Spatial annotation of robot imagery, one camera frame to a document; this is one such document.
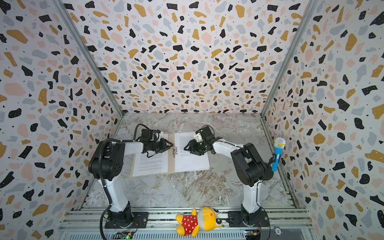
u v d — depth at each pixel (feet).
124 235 2.30
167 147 3.02
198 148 2.76
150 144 2.83
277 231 2.35
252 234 2.35
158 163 3.09
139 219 2.44
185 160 3.18
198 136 2.97
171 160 3.13
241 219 2.23
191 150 2.77
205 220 2.20
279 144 2.40
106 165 1.70
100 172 1.57
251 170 1.67
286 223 2.47
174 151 3.29
